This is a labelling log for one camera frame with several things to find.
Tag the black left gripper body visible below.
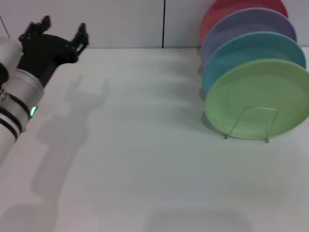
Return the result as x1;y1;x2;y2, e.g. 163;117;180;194
16;33;81;88

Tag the green plastic plate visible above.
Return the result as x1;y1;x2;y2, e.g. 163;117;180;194
204;59;309;141

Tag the red plastic plate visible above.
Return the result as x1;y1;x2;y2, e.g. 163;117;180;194
199;0;289;46

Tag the purple plastic plate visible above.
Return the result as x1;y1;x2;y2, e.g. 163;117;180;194
201;7;297;71

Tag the teal plastic plate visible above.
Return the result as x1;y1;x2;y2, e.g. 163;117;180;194
202;31;307;95

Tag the metal wire plate rack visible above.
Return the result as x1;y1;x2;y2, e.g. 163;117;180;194
224;106;278;143

